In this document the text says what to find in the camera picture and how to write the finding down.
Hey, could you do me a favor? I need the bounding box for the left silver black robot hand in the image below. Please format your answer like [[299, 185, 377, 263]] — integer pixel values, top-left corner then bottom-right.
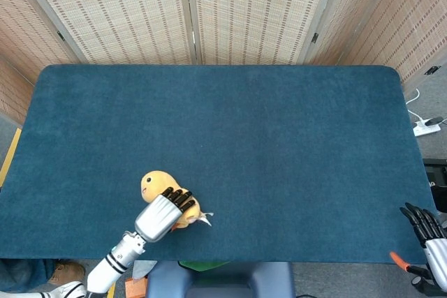
[[133, 188, 197, 244]]

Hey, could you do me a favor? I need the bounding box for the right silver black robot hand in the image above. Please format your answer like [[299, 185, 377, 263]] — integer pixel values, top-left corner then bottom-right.
[[389, 202, 447, 296]]

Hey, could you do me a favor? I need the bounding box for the white power cable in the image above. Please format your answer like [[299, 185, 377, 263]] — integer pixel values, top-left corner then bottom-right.
[[404, 87, 427, 125]]

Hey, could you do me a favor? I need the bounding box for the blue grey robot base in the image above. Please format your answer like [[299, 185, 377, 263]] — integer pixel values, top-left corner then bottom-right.
[[145, 261, 297, 298]]

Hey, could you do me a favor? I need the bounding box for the black equipment box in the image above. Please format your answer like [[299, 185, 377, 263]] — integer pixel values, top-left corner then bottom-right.
[[422, 158, 447, 214]]

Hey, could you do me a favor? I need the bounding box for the woven bamboo screen panel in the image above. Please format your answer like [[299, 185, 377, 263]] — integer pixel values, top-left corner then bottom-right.
[[0, 56, 36, 126], [12, 0, 198, 66], [0, 0, 83, 82], [306, 0, 447, 103], [184, 0, 345, 66]]

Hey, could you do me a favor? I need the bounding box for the blue velvet table mat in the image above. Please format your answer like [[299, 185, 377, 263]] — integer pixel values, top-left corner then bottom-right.
[[0, 64, 438, 265]]

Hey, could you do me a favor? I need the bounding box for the white power strip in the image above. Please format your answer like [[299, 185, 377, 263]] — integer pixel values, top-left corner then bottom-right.
[[413, 118, 442, 137]]

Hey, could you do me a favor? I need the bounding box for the green sheet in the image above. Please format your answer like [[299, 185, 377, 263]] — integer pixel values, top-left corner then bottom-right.
[[177, 260, 232, 271]]

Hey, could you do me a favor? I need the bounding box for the orange block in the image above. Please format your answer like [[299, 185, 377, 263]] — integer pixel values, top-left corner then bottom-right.
[[124, 276, 148, 298]]

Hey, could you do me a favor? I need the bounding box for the yellow plush toy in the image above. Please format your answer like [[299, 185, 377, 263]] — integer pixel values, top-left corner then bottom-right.
[[140, 170, 214, 231]]

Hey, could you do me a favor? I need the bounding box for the grey metal plate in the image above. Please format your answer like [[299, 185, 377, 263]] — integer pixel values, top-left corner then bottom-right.
[[131, 260, 159, 281]]

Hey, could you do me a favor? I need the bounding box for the yellow floor tape strip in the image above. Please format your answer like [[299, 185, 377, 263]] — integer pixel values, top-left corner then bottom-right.
[[0, 128, 22, 188]]

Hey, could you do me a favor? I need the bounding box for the brown shoe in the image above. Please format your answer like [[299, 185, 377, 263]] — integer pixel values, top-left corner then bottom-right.
[[47, 261, 87, 287]]

